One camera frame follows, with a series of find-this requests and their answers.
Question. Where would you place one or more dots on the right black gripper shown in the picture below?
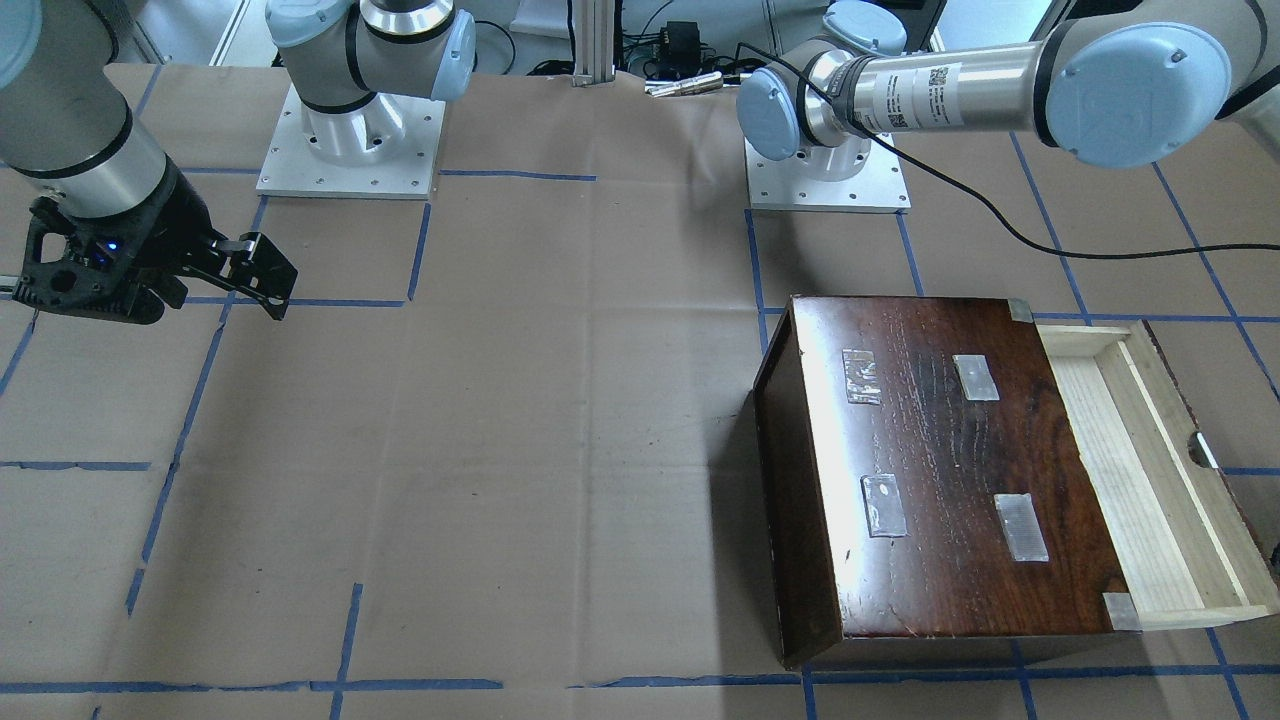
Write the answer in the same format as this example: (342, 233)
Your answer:
(176, 226)

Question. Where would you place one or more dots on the light wooden drawer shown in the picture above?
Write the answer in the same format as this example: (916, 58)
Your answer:
(1189, 560)

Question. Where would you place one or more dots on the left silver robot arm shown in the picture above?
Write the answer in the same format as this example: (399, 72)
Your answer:
(1115, 91)

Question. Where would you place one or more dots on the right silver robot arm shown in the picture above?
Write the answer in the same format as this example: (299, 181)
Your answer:
(70, 132)

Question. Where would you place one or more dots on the dark wooden drawer cabinet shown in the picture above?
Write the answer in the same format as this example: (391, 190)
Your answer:
(926, 501)

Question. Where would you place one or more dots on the brown paper table cover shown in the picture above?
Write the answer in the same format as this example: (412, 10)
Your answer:
(499, 461)

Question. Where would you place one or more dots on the black power adapter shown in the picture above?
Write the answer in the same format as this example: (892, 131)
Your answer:
(679, 53)

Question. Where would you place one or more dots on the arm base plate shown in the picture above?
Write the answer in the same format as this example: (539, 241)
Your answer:
(385, 150)
(857, 177)

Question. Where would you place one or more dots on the aluminium frame post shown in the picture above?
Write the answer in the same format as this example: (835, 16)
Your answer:
(594, 29)

